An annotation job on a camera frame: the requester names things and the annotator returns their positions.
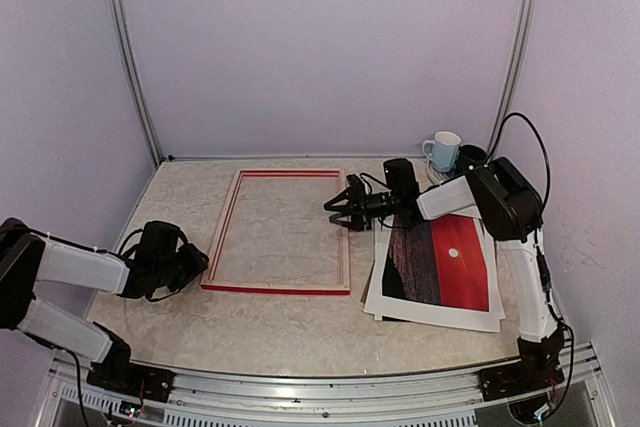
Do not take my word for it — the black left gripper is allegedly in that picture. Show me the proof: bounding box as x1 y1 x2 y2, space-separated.
154 243 208 292

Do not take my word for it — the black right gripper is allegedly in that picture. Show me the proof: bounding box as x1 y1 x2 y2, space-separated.
325 183 401 230

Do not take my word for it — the red wooden picture frame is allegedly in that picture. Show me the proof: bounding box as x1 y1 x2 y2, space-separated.
201 168 351 296

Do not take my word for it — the red sunset photo white border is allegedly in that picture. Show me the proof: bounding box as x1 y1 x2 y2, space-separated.
363 214 506 334

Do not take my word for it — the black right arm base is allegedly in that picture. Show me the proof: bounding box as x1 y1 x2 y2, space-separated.
478 330 565 402

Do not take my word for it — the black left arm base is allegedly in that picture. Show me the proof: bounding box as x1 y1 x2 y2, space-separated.
87 358 176 403

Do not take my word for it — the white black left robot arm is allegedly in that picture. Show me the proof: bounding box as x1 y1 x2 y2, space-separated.
1 218 208 392

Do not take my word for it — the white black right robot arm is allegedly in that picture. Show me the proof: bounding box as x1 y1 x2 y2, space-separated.
323 157 564 391

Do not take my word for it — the white plate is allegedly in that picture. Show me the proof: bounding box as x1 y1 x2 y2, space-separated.
426 160 488 190

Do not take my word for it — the light blue mug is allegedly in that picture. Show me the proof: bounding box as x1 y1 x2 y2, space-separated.
421 131 461 173

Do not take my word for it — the dark green mug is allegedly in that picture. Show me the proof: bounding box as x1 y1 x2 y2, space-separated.
454 144 487 176

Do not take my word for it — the brown frame backing board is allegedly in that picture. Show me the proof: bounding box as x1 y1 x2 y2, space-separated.
360 270 403 322

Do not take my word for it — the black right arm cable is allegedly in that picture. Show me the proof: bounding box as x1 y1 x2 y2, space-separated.
484 112 575 388

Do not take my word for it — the aluminium front rail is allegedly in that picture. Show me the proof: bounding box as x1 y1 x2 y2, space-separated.
37 344 616 427

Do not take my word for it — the right aluminium corner post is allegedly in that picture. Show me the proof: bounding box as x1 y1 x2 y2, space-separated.
488 0 536 157

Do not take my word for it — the aluminium corner post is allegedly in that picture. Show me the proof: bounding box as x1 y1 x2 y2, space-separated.
108 0 164 168
488 0 536 157

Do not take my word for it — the left aluminium corner post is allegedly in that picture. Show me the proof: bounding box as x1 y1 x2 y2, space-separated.
108 0 164 168

